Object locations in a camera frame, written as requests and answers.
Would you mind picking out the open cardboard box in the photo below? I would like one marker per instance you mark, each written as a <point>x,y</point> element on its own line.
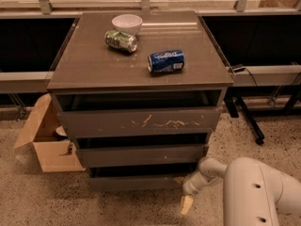
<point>55,153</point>

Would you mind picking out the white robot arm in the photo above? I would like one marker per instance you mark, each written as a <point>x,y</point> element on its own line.
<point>254,194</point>

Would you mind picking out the white item in box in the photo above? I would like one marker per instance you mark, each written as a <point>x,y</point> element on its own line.
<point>60,131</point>

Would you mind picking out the white bowl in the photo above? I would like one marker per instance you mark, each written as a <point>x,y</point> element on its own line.
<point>128,23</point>

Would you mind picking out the grey top drawer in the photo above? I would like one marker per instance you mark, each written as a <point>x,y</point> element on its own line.
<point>138,113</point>

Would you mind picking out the green crushed soda can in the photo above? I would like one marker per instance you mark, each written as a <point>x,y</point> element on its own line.
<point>121,40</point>

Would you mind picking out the grey drawer cabinet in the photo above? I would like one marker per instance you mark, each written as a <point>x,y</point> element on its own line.
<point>88,65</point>

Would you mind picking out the blue pepsi can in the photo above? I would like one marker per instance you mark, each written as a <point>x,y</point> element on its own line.
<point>166,62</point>

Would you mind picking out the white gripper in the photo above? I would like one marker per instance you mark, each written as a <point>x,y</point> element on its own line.
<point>190,187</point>

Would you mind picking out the black wheeled stand leg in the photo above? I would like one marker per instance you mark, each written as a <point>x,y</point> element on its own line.
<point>232,102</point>

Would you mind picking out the grey bottom drawer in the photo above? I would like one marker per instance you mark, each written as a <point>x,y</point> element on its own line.
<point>138,177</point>

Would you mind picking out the grey drawer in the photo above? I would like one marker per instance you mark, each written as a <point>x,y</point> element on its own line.
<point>138,177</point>
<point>141,150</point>
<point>138,113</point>

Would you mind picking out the grey middle drawer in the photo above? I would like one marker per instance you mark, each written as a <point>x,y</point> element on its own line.
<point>141,150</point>

